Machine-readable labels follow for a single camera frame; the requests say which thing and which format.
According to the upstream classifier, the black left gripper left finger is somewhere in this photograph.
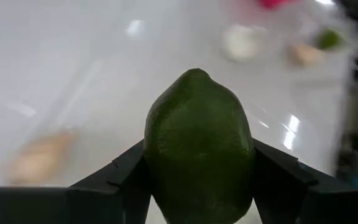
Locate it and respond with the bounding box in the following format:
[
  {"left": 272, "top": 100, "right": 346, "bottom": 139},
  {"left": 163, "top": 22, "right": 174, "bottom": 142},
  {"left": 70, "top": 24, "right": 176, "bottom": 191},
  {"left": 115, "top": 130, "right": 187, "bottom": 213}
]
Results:
[{"left": 67, "top": 139, "right": 152, "bottom": 224}]

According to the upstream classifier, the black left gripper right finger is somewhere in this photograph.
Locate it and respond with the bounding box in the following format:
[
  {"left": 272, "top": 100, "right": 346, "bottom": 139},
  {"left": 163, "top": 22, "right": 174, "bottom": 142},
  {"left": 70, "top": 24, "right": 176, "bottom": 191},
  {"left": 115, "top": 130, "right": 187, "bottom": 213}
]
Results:
[{"left": 253, "top": 139, "right": 318, "bottom": 224}]

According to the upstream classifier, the green lime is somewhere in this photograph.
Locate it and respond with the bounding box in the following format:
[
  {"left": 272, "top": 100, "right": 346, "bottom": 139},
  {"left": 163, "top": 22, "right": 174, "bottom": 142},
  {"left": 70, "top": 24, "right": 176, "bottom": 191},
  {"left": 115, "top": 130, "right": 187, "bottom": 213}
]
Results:
[
  {"left": 144, "top": 67, "right": 256, "bottom": 224},
  {"left": 316, "top": 28, "right": 344, "bottom": 51}
]

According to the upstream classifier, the white garlic bulb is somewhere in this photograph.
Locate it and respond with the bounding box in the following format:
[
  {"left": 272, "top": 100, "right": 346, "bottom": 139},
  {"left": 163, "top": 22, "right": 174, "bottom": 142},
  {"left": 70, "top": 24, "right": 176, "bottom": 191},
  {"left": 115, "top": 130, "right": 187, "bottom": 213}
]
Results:
[{"left": 221, "top": 24, "right": 262, "bottom": 62}]

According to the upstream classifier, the beige ginger root piece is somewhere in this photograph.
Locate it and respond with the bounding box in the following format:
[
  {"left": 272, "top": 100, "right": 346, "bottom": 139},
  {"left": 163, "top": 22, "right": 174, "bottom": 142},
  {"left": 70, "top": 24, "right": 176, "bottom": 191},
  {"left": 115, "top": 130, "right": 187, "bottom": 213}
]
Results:
[
  {"left": 286, "top": 42, "right": 324, "bottom": 67},
  {"left": 6, "top": 129, "right": 79, "bottom": 186}
]

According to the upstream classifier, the pink plastic basket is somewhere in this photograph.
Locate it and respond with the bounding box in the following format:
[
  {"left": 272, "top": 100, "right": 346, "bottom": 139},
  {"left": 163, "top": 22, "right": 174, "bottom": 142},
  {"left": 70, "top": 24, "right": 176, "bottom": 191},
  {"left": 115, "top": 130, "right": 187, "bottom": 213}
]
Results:
[{"left": 257, "top": 0, "right": 296, "bottom": 10}]

